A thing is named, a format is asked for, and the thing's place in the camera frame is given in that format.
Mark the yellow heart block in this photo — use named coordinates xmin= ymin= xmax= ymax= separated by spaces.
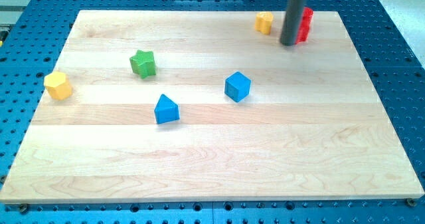
xmin=254 ymin=11 xmax=274 ymax=35

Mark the blue cube block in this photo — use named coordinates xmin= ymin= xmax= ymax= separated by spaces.
xmin=224 ymin=71 xmax=251 ymax=102

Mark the blue triangle block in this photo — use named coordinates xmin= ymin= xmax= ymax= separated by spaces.
xmin=154 ymin=94 xmax=180 ymax=124

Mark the green star block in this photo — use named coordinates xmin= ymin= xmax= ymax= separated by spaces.
xmin=129 ymin=50 xmax=156 ymax=79

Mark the wooden board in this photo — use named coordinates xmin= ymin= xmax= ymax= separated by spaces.
xmin=1 ymin=10 xmax=424 ymax=203

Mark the red block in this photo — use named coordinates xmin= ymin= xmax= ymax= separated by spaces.
xmin=296 ymin=7 xmax=313 ymax=44

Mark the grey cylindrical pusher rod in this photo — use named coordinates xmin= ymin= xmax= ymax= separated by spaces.
xmin=280 ymin=0 xmax=307 ymax=46

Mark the yellow hexagon block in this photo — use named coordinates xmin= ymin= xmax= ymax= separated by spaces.
xmin=44 ymin=71 xmax=72 ymax=100

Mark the left board clamp screw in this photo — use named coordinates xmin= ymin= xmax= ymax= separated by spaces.
xmin=17 ymin=203 xmax=29 ymax=213

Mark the board clamp screw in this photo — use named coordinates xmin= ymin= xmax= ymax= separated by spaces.
xmin=405 ymin=198 xmax=417 ymax=207
xmin=17 ymin=203 xmax=29 ymax=213

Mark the right board clamp screw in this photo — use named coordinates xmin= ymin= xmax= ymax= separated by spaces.
xmin=405 ymin=198 xmax=417 ymax=207

